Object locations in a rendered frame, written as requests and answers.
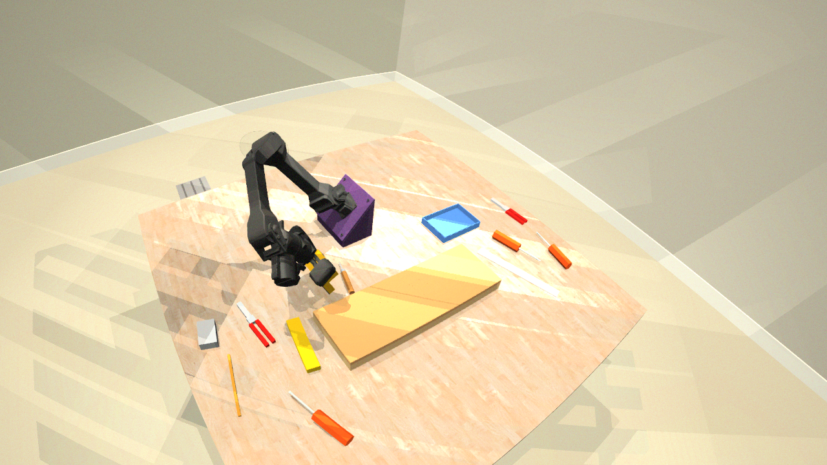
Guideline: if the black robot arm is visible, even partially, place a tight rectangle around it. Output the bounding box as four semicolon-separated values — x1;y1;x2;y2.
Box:
242;131;357;287

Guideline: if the awl with orange handle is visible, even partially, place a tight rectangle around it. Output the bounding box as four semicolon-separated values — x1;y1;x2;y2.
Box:
339;262;355;295

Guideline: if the blue rectangular tray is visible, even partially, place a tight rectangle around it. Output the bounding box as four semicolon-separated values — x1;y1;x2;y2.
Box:
421;203;481;243

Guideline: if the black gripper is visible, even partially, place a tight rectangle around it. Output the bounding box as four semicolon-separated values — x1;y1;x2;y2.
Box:
288;225;336;287

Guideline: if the white rectangular block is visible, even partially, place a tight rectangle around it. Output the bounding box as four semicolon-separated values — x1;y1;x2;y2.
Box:
197;319;219;350

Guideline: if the white flat strip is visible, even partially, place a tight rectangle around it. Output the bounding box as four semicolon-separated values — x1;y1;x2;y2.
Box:
478;248;559;297

